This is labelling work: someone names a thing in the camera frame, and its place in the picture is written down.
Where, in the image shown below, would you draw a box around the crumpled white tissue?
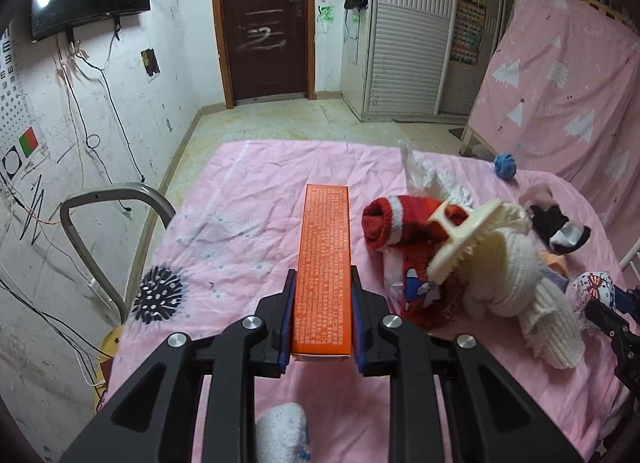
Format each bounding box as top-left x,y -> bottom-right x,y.
398,139 -> 474,209

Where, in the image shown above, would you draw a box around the colourful chart wall poster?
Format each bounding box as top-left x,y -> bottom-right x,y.
449,0 -> 487,67

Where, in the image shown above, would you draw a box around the orange cardboard box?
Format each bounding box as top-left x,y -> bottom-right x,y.
291,184 -> 354,362

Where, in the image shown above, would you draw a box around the black wall cable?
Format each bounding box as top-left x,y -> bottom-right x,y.
57,33 -> 147,185

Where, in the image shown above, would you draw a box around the eye chart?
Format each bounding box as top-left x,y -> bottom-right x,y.
0,27 -> 32,185

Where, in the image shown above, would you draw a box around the white louvered wardrobe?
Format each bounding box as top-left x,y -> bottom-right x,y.
359,0 -> 507,125

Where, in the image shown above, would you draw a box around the black and white sock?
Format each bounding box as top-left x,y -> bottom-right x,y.
529,203 -> 592,253

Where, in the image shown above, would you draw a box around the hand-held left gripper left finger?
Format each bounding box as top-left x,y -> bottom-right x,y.
59,268 -> 298,463

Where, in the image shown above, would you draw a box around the red and white sock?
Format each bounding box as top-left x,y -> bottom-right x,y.
362,196 -> 469,252

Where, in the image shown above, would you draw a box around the white knitted cloth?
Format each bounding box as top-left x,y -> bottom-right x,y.
462,223 -> 587,370

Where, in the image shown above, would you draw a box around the cream plastic comb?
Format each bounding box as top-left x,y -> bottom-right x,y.
426,198 -> 532,285

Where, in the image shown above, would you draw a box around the yellow plastic object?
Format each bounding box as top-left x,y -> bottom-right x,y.
101,327 -> 124,360

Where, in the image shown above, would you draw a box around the person's left hand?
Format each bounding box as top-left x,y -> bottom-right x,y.
255,402 -> 313,463

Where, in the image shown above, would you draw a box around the red printed cloth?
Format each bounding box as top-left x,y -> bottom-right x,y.
382,242 -> 472,330

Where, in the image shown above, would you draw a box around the grey metal chair frame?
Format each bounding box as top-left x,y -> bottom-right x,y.
60,182 -> 177,320

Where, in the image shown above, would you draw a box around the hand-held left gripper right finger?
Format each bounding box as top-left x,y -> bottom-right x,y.
349,265 -> 584,463

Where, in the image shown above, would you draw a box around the blue yarn ball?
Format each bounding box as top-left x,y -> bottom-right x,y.
494,152 -> 519,179

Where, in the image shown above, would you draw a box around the pink bed sheet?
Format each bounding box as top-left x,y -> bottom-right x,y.
95,139 -> 632,463

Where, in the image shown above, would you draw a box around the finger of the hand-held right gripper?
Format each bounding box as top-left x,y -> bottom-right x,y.
584,299 -> 640,385
613,287 -> 640,318

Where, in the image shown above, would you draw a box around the pink tree-print curtain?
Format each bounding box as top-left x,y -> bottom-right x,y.
467,0 -> 640,266

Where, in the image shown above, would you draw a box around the pink cloth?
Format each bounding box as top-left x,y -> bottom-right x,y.
517,182 -> 557,207

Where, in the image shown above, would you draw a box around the dark brown door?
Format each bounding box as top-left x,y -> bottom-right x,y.
210,0 -> 317,110

